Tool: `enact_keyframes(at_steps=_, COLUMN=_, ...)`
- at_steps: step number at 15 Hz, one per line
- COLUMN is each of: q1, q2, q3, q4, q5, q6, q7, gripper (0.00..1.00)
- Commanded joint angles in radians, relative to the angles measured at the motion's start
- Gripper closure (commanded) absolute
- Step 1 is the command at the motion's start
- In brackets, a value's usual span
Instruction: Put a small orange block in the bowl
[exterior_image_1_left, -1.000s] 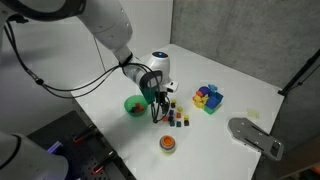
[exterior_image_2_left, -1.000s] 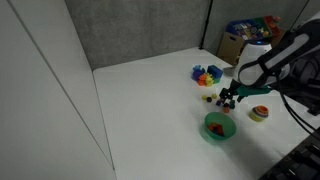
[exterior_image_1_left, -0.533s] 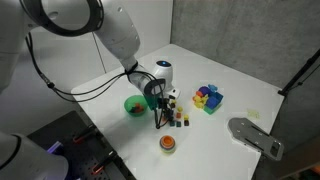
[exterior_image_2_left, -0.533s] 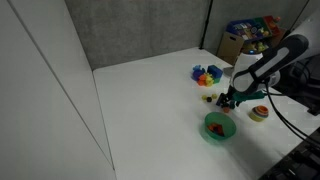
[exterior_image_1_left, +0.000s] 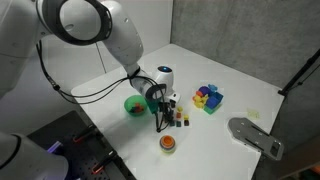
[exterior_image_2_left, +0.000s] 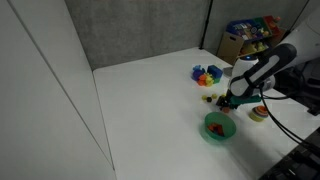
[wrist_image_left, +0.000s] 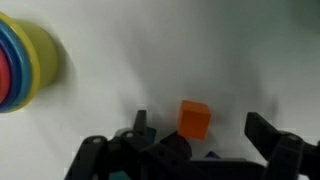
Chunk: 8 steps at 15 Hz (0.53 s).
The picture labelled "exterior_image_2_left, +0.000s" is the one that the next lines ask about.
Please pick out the black equipment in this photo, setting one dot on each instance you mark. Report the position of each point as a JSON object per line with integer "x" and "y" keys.
{"x": 300, "y": 81}

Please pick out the small yellow block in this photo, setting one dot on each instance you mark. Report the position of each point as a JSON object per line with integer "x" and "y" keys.
{"x": 204, "y": 97}
{"x": 214, "y": 96}
{"x": 222, "y": 96}

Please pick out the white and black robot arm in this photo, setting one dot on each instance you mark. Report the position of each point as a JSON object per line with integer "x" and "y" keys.
{"x": 266, "y": 66}

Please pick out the large green building block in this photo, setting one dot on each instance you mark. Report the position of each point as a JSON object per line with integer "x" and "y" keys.
{"x": 217, "y": 80}

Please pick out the orange toy piece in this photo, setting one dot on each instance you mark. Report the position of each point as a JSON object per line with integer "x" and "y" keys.
{"x": 202, "y": 80}

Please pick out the green plastic bowl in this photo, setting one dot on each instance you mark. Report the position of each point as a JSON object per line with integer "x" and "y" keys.
{"x": 220, "y": 134}

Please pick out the small orange block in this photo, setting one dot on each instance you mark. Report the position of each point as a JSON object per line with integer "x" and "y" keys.
{"x": 211, "y": 127}
{"x": 220, "y": 131}
{"x": 225, "y": 109}

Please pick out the cardboard box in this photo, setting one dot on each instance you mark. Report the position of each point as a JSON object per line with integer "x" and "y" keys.
{"x": 226, "y": 46}

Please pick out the black vertical pole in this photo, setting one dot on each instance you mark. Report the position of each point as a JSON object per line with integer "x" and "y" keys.
{"x": 206, "y": 23}

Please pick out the large blue building block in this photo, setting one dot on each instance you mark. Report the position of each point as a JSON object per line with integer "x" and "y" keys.
{"x": 214, "y": 70}

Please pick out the rainbow stacking cups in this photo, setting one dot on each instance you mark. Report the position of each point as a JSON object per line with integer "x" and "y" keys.
{"x": 259, "y": 113}

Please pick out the yellow toy piece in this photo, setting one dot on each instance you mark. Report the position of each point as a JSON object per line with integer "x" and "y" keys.
{"x": 209, "y": 80}

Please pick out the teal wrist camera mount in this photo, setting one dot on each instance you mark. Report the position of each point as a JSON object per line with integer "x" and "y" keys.
{"x": 246, "y": 99}

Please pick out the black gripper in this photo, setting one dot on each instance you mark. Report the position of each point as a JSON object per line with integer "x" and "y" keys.
{"x": 231, "y": 98}

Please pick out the blue toy piece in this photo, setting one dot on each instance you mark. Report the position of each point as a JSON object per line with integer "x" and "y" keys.
{"x": 197, "y": 73}

